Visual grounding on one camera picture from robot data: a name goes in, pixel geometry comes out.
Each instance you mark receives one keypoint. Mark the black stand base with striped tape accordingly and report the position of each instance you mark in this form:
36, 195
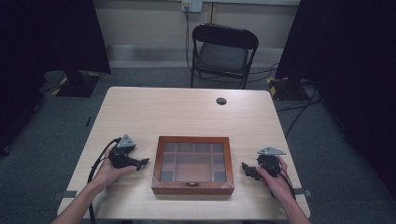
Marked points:
285, 88
79, 84

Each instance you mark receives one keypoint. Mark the grey table edge bracket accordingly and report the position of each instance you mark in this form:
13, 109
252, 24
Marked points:
303, 192
65, 195

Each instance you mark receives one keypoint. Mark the dark round table grommet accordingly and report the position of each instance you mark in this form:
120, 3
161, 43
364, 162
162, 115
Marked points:
221, 101

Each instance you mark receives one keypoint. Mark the person's right hand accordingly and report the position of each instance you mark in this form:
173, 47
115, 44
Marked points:
277, 186

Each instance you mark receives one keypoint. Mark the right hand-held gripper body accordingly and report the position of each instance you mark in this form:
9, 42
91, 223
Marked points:
269, 161

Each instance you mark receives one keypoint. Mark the wooden box with glass lid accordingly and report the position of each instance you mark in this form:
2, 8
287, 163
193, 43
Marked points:
193, 165

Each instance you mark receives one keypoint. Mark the person's left hand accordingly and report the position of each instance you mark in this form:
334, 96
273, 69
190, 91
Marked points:
109, 174

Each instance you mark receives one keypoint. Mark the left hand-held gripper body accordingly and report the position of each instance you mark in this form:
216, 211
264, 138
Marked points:
122, 155

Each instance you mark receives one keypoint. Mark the white wall socket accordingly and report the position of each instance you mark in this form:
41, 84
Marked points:
191, 5

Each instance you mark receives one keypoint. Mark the dark curtain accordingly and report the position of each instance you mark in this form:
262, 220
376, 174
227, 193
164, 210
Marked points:
351, 77

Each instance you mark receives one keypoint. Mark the black folding chair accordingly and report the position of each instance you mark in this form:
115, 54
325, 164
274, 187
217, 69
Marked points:
222, 56

